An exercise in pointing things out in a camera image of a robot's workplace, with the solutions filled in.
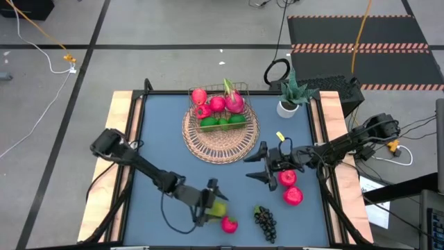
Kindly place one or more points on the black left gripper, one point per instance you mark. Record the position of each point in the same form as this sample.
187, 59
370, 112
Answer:
196, 199

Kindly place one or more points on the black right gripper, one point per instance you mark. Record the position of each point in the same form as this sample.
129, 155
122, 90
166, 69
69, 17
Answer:
288, 160

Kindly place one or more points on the yellow-green pear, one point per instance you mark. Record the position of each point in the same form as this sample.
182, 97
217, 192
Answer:
219, 209

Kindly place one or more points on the red fruit with green top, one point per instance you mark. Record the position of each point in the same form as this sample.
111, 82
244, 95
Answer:
229, 225

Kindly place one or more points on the green avocado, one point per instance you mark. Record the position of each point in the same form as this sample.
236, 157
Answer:
209, 122
237, 119

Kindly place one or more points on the small green lime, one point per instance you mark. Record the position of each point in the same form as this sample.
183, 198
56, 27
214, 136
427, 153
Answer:
223, 122

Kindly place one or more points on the black grape bunch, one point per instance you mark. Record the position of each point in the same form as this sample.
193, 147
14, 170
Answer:
266, 224

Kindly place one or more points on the pink dragon fruit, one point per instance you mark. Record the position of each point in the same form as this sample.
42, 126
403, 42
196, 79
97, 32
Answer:
233, 100

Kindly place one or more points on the pink round fruit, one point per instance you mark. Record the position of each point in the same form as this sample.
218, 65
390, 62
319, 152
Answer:
217, 103

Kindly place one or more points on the dark red lobed fruit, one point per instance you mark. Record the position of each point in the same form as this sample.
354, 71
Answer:
203, 111

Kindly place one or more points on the red apple with pale patch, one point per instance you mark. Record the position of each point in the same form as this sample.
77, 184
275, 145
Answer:
199, 96

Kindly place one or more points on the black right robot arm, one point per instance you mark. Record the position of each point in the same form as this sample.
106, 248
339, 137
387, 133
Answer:
347, 142

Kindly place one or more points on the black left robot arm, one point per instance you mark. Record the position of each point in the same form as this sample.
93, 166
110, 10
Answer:
145, 166

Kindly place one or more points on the round wicker basket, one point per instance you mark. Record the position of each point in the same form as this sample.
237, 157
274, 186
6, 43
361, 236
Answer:
222, 149

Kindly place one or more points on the white plant pot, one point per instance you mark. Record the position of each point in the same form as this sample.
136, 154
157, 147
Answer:
286, 112

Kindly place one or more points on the green artificial plant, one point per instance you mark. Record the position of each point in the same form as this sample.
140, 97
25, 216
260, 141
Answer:
295, 92

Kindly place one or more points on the wooden side board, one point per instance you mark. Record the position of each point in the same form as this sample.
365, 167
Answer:
100, 187
352, 194

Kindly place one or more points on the black perforated computer tower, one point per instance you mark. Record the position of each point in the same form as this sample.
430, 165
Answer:
341, 93

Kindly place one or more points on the white paper sheet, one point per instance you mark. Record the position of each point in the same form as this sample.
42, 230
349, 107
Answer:
378, 212

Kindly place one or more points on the orange power plug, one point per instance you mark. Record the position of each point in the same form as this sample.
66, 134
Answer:
392, 145

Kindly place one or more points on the black bar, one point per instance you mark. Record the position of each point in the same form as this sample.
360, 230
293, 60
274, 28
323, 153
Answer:
399, 189

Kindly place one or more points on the grey device with screen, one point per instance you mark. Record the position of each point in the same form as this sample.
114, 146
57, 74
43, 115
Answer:
428, 208

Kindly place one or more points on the black floor mat striped edges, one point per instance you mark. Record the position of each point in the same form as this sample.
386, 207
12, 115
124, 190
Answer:
381, 31

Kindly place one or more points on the grey pole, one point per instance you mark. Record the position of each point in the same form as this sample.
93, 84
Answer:
440, 146

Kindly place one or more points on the black box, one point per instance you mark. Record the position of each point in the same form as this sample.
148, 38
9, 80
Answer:
24, 8

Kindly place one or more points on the black table frame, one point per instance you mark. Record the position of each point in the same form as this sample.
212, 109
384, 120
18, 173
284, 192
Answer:
341, 213

